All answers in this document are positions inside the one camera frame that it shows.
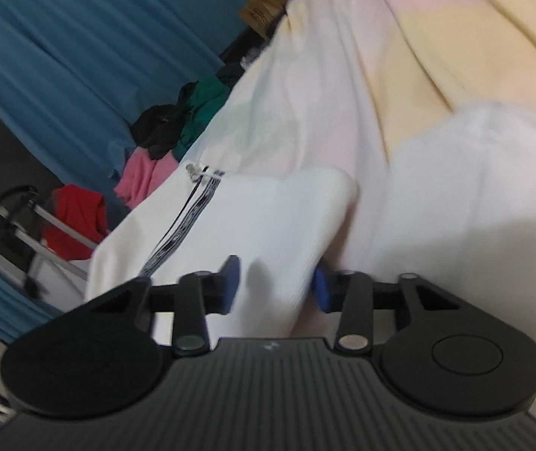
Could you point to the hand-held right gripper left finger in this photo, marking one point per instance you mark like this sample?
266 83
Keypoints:
231 286

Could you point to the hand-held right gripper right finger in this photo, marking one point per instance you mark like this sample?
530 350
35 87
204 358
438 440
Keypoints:
320 291

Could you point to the white sweatpants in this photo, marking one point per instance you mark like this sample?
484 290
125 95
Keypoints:
272 216

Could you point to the pink garment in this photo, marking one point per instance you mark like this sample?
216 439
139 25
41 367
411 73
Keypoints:
141 174

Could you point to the red garment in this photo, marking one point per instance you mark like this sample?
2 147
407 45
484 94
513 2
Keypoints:
75 216

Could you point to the black garment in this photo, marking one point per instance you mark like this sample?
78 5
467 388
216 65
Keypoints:
160 127

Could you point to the green garment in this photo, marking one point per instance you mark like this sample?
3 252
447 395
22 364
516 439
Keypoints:
207 96

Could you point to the garment steamer stand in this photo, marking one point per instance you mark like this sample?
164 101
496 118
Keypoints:
45 216

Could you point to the pastel bed blanket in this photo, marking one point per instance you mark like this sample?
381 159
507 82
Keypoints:
343 80

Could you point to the brown paper bag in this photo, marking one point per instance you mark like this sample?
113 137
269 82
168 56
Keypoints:
268 9

